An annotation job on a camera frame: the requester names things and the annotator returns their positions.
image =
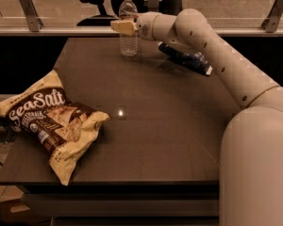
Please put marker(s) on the glass partition panel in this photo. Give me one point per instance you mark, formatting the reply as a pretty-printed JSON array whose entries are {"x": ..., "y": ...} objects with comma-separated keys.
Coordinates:
[{"x": 66, "y": 13}]

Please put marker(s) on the sea salt chips bag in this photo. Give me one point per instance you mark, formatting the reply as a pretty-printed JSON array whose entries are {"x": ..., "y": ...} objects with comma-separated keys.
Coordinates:
[{"x": 64, "y": 128}]

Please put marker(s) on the table drawer front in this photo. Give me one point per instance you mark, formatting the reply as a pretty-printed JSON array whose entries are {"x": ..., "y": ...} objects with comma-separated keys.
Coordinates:
[{"x": 122, "y": 205}]

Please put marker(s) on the left metal bracket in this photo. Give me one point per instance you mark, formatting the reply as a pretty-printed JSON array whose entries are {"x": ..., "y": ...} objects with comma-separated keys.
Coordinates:
[{"x": 34, "y": 22}]

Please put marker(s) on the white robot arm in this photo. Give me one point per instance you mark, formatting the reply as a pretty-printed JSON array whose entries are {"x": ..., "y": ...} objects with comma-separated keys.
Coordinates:
[{"x": 251, "y": 163}]

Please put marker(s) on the clear plastic water bottle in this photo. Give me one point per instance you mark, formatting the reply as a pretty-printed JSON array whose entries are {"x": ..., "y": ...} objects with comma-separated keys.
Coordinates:
[{"x": 128, "y": 43}]

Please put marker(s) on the right metal bracket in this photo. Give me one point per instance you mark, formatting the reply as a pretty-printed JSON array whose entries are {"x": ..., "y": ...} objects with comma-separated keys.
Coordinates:
[{"x": 271, "y": 22}]

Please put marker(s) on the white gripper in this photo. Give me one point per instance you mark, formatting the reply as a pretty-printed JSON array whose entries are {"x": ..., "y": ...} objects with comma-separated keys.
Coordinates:
[{"x": 144, "y": 25}]

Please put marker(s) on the cardboard box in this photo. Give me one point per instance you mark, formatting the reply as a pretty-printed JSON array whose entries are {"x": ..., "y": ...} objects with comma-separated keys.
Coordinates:
[{"x": 14, "y": 213}]

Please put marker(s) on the blue chips bag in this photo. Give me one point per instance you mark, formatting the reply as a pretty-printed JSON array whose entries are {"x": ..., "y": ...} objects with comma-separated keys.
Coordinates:
[{"x": 196, "y": 62}]

